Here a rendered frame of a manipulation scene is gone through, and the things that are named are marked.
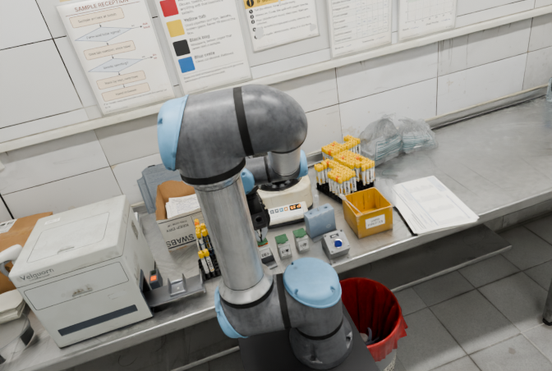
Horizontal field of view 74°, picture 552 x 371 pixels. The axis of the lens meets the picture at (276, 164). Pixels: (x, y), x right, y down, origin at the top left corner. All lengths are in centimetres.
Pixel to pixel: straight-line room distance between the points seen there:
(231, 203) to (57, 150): 114
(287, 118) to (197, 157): 15
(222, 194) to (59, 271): 64
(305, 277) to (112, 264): 57
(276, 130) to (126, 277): 73
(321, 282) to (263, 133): 37
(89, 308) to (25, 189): 72
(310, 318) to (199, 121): 47
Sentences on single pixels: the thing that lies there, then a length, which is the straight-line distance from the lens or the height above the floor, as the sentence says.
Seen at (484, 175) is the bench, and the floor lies 88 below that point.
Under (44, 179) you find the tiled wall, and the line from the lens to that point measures 176.
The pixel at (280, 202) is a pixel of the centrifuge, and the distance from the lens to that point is 142.
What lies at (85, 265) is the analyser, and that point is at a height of 114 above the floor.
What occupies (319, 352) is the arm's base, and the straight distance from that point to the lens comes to 92.
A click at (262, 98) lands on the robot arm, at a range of 57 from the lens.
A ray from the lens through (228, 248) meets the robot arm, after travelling 70.
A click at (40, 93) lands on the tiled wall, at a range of 163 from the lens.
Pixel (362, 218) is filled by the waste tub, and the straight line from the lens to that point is 128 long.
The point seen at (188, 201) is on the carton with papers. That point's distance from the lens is 161.
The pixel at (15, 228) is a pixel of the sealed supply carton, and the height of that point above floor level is 106.
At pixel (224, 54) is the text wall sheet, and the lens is 154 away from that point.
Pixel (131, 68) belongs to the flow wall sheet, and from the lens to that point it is 154.
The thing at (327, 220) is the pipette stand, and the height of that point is 94.
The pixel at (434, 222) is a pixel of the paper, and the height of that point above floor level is 89.
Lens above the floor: 175
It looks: 28 degrees down
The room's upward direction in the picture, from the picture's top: 11 degrees counter-clockwise
